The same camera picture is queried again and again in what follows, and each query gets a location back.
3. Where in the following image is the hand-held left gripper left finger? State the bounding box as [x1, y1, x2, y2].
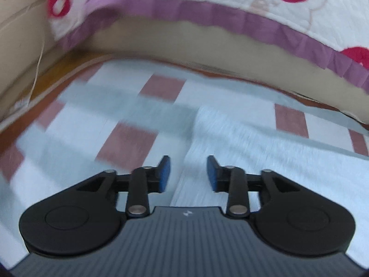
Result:
[76, 155, 171, 218]

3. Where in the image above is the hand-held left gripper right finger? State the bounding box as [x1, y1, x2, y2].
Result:
[207, 155, 300, 218]

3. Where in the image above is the light grey printed sweatshirt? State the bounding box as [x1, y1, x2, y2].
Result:
[170, 105, 369, 269]

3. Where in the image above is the pink grey checkered blanket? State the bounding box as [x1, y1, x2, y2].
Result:
[0, 60, 369, 269]

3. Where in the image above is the cream foam cushion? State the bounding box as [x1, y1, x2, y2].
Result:
[69, 17, 369, 124]

